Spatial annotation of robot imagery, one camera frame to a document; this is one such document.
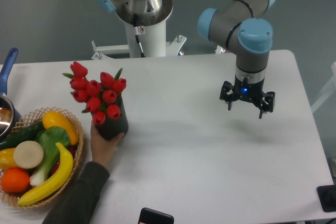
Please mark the yellow banana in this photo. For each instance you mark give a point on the yellow banana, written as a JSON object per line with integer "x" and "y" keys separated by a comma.
{"x": 53, "y": 183}

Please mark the woven wicker basket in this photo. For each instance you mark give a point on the woven wicker basket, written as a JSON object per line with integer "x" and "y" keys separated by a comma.
{"x": 30, "y": 119}

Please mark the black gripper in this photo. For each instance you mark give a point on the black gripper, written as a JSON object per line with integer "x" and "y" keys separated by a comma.
{"x": 248, "y": 92}

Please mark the black device at table edge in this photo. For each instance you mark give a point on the black device at table edge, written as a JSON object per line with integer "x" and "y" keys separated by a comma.
{"x": 326, "y": 196}

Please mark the dark grey ribbed vase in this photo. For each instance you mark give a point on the dark grey ribbed vase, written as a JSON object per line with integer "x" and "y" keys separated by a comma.
{"x": 112, "y": 127}

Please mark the orange fruit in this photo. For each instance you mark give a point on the orange fruit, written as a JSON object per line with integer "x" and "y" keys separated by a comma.
{"x": 15, "y": 180}

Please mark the blue handled saucepan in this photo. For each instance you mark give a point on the blue handled saucepan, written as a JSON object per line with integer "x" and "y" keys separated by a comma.
{"x": 9, "y": 115}

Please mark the yellow bell pepper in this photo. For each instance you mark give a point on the yellow bell pepper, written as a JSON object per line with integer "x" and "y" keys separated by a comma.
{"x": 7, "y": 159}

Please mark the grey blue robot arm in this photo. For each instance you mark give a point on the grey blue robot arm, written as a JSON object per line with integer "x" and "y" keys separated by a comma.
{"x": 238, "y": 28}

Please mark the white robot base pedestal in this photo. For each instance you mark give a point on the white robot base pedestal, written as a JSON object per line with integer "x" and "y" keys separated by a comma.
{"x": 145, "y": 26}

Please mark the dark green sleeved forearm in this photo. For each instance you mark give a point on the dark green sleeved forearm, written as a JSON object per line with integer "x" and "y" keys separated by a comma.
{"x": 79, "y": 203}

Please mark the black smartphone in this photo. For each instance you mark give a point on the black smartphone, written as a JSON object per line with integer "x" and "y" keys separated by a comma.
{"x": 150, "y": 216}

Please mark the yellow squash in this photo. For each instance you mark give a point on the yellow squash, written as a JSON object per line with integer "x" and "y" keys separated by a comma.
{"x": 53, "y": 118}

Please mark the person's hand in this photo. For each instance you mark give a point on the person's hand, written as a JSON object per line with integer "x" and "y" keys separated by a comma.
{"x": 103, "y": 150}

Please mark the green bok choy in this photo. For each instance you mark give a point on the green bok choy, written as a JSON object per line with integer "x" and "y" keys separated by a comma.
{"x": 48, "y": 139}

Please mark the red tulip bouquet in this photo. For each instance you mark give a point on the red tulip bouquet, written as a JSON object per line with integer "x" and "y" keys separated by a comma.
{"x": 102, "y": 97}

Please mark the green cucumber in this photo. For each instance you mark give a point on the green cucumber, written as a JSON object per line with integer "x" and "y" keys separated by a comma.
{"x": 28, "y": 133}

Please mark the beige round mushroom cap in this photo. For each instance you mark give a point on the beige round mushroom cap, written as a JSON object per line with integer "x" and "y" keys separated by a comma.
{"x": 28, "y": 154}

